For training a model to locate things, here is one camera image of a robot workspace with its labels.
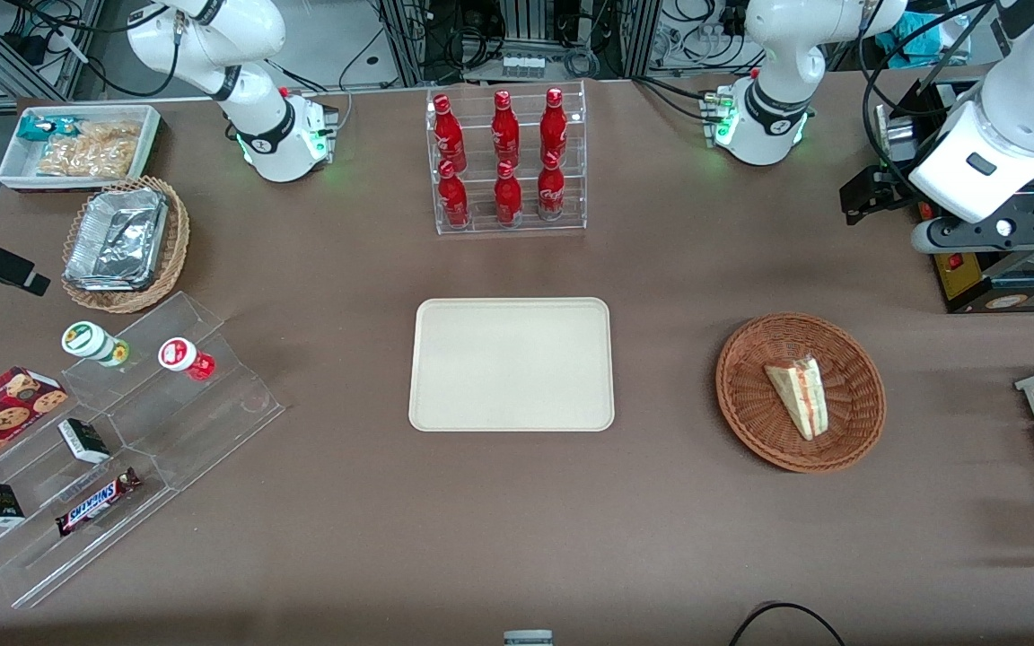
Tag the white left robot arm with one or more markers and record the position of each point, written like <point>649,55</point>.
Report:
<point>777,36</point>

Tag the clear acrylic bottle rack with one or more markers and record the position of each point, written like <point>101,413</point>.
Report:
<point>481,224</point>

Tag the teal snack packet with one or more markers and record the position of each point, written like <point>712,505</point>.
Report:
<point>37,127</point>

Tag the large brown wicker basket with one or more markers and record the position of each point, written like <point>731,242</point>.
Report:
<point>750,404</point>

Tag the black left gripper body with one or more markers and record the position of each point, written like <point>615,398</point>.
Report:
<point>890,183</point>

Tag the red cola bottle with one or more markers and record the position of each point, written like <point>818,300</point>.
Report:
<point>454,199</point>
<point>551,190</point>
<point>508,197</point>
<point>448,135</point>
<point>505,130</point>
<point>554,126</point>

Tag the stacked aluminium foil trays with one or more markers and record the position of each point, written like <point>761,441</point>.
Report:
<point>118,240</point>

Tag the white power strip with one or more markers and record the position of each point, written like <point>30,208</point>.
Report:
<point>523,65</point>

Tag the clear acrylic stepped display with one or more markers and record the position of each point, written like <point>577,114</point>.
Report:
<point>185,431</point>

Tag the white rectangular bin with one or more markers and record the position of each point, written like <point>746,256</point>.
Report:
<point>13,166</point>

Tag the Snickers chocolate bar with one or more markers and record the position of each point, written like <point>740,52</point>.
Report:
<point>95,503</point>

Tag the teal cloth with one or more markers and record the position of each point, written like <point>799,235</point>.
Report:
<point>916,34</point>

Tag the beige plastic tray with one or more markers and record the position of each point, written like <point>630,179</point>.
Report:
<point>511,363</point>

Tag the small grey device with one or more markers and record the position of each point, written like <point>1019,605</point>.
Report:
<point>528,638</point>

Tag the clear bag of crackers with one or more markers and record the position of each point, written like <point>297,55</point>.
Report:
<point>91,152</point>

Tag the red label yogurt bottle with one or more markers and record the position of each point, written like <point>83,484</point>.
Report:
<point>183,356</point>

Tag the triangular sandwich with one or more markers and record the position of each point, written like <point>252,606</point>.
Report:
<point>800,395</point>

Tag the small brown wicker basket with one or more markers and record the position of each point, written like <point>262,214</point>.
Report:
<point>178,242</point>

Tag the green label yogurt bottle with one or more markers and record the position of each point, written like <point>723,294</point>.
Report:
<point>91,342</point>

